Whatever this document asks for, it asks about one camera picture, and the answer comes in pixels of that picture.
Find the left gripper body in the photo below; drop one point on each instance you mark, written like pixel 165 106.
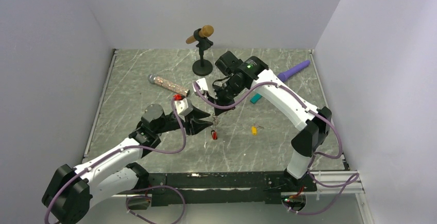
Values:
pixel 171 123

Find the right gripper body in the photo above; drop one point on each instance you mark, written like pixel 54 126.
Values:
pixel 224 95

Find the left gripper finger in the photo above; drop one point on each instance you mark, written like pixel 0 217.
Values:
pixel 197 126
pixel 197 113

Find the yellow tag key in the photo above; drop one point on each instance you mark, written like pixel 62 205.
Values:
pixel 255 128

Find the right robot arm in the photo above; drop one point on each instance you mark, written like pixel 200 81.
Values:
pixel 308 119

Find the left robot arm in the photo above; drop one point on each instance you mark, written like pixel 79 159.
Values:
pixel 72 191

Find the teal block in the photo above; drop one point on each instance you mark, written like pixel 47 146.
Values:
pixel 255 98

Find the black microphone stand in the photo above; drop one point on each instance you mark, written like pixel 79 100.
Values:
pixel 202 67

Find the purple microphone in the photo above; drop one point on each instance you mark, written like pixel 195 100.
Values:
pixel 284 76

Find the glitter microphone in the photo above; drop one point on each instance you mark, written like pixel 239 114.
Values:
pixel 169 85

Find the gold microphone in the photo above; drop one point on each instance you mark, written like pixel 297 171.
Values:
pixel 204 32

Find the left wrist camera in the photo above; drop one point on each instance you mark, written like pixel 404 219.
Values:
pixel 183 105

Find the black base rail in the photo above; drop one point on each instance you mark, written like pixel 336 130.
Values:
pixel 269 187

